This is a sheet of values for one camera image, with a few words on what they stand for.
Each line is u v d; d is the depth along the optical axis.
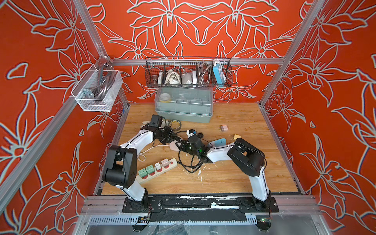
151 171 0.80
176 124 1.07
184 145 0.81
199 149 0.74
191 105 0.93
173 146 0.91
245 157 0.53
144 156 0.90
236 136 0.98
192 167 0.85
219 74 0.87
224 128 1.01
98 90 0.78
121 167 0.46
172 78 0.90
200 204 0.74
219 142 0.92
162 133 0.78
